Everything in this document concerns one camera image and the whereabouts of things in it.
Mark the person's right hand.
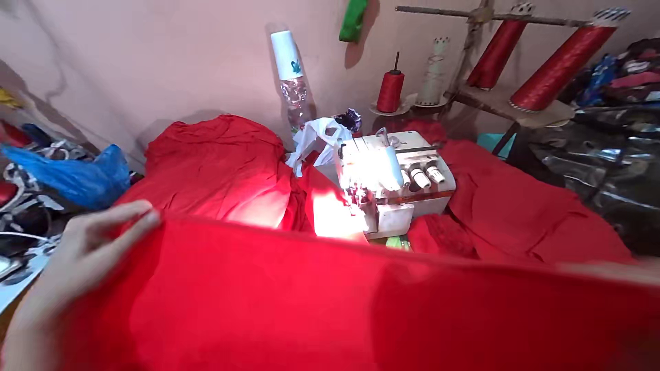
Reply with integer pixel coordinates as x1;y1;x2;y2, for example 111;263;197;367
558;258;660;286

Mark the person's left hand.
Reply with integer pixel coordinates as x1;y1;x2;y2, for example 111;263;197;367
26;200;162;323

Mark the red fabric piece with hem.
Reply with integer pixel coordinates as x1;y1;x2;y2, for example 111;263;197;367
57;209;660;371

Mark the person's left forearm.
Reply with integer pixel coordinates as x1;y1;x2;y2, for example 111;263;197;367
1;304;65;371

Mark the blue plastic bag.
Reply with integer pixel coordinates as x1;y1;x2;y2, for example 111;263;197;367
1;143;132;210

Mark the pile of mixed items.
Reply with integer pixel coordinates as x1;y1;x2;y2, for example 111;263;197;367
0;120;145;286

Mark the black plastic sheet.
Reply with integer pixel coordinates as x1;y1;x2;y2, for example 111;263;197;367
528;105;660;258

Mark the large spread red fabric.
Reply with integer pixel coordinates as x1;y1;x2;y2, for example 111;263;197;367
405;121;637;266

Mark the heap of red fabric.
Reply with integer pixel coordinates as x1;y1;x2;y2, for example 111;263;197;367
116;114;315;233

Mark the crumpled dark red fabric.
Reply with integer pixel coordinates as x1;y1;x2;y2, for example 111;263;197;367
407;213;480;260

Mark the yellow cloth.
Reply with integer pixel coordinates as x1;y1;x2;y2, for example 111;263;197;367
0;87;24;110

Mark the teal cloth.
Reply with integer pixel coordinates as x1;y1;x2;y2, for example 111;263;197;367
476;132;517;160

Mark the white overlock sewing machine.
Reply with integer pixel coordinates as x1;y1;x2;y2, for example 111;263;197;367
334;128;457;240

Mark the pile of colourful clothes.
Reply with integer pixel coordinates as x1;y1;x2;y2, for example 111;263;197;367
559;37;660;108

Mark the brown metal thread stand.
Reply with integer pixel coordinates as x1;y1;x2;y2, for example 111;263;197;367
395;0;594;158

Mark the large red thread cone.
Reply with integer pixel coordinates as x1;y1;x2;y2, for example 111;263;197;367
509;7;631;113

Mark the white plastic bag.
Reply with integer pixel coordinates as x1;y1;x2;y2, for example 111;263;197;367
285;117;354;178

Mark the clear bottle with white cup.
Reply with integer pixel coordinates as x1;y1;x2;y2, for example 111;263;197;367
271;30;316;135

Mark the red thread cone, dotted top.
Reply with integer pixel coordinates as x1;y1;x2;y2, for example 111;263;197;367
466;2;536;91

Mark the dark purple crumpled wrapper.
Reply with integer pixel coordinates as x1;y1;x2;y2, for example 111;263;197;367
333;108;363;133

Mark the small red thread spool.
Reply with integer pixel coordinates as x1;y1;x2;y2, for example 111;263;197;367
376;52;405;113

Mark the green hanging cloth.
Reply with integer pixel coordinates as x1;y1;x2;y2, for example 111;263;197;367
338;0;369;43

